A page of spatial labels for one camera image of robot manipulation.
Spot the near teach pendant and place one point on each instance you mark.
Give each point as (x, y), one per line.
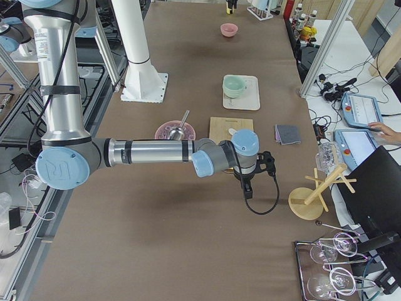
(355, 145)

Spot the green bowl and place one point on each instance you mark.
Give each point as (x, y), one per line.
(233, 92)
(233, 84)
(227, 89)
(233, 95)

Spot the clear glass on stand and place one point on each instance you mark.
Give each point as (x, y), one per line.
(328, 157)

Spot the top green bowl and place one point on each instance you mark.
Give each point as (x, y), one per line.
(233, 84)

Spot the operator hand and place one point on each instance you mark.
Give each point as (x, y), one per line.
(386, 133)

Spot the lower wine glass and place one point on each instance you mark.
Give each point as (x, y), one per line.
(338, 283)

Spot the small pink bowl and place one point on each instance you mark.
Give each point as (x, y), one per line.
(228, 29)

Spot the wooden cup tree stand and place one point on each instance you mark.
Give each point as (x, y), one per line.
(309, 204)

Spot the white ceramic spoon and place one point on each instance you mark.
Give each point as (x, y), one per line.
(232, 131)

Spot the bottom green bowl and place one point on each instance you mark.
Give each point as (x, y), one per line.
(233, 95)

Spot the wine glass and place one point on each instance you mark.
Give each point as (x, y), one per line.
(338, 283)
(327, 250)

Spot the aluminium frame post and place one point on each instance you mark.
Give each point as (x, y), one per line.
(328, 40)

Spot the large pink bowl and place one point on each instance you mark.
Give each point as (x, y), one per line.
(163, 131)

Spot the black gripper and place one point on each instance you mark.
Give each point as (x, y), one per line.
(243, 177)

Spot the white bear serving tray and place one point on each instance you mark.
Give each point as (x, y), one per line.
(249, 100)

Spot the teach pendant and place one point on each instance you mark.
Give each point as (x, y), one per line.
(355, 145)
(360, 110)

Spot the black monitor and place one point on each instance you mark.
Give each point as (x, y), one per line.
(375, 204)

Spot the metal ice scoop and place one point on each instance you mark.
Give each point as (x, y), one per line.
(177, 132)

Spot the bamboo cutting board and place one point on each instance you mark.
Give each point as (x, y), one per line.
(219, 127)

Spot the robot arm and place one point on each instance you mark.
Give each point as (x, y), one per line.
(15, 37)
(70, 154)

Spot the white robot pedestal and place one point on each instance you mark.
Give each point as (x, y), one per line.
(143, 83)

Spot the upper wine glass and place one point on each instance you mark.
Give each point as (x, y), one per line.
(327, 250)

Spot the far teach pendant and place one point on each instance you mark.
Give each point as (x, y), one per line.
(360, 110)

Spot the folded grey cloth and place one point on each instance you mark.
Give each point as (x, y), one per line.
(287, 134)

